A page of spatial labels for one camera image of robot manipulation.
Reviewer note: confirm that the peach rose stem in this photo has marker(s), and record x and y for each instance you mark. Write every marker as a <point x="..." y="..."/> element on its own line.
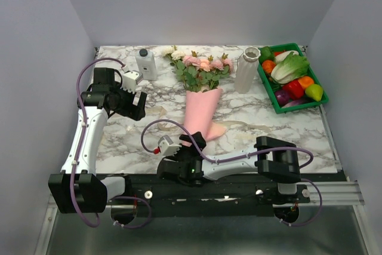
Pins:
<point x="206" y="76"/>

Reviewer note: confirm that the aluminium frame rail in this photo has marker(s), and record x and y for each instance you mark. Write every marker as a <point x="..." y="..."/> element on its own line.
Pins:
<point x="308" y="194"/>

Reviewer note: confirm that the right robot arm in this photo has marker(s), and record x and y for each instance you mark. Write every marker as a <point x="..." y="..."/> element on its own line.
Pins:
<point x="272" y="158"/>

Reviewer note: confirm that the white bottle black cap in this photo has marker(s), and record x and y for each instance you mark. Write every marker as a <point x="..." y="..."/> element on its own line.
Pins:
<point x="146" y="64"/>

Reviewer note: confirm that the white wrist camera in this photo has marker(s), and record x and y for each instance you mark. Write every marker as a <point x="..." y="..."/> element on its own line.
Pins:
<point x="130" y="80"/>
<point x="166" y="147"/>

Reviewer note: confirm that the purple toy onion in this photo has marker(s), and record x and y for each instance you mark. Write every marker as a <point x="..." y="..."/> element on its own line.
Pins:
<point x="282" y="97"/>

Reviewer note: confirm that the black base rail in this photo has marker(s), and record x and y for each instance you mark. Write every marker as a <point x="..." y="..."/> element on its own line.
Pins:
<point x="130" y="201"/>

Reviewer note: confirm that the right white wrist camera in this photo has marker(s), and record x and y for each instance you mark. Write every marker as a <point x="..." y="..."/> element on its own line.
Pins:
<point x="166" y="147"/>

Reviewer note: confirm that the pink wrapping paper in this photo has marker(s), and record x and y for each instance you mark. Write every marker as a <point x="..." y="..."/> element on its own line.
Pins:
<point x="199" y="112"/>

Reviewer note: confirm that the green toy pepper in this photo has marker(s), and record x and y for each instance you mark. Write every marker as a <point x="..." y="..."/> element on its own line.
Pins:
<point x="266" y="53"/>

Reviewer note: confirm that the white rose stem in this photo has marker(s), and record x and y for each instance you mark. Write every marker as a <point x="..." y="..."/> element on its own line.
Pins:
<point x="175" y="56"/>

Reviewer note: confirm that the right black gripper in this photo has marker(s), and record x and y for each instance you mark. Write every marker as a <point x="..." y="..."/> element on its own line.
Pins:
<point x="193" y="148"/>

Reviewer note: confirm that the toy napa cabbage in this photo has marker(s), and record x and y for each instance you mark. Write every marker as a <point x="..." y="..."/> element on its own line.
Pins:
<point x="292" y="67"/>

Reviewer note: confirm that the orange toy fruit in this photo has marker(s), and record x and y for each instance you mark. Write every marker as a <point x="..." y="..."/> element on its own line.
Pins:
<point x="305" y="82"/>

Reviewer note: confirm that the purple toy eggplant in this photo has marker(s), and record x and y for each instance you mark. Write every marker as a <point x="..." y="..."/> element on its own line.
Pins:
<point x="298" y="102"/>

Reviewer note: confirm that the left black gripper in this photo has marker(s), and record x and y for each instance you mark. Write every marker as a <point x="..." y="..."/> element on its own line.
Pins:
<point x="133" y="111"/>

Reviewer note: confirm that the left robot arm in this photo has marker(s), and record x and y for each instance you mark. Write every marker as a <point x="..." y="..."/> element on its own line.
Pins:
<point x="76" y="187"/>

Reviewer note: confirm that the green toy pear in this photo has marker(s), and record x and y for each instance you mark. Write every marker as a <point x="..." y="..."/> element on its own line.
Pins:
<point x="315" y="92"/>

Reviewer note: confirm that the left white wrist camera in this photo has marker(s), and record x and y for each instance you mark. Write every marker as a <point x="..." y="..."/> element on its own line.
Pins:
<point x="130" y="80"/>

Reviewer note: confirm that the white ribbed vase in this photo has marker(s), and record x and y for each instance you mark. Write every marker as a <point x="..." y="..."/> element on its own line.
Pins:
<point x="246" y="69"/>

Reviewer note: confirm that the green plastic basket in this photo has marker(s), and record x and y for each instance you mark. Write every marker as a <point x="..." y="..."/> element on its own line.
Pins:
<point x="280" y="52"/>

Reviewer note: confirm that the red toy pepper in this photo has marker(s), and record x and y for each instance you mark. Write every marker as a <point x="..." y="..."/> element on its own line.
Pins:
<point x="294" y="90"/>

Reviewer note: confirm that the cream ribbon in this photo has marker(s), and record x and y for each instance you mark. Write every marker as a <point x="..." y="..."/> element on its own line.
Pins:
<point x="162" y="112"/>

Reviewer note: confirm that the pink rose stem with bud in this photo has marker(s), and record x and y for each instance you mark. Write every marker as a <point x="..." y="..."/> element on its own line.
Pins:
<point x="220" y="68"/>

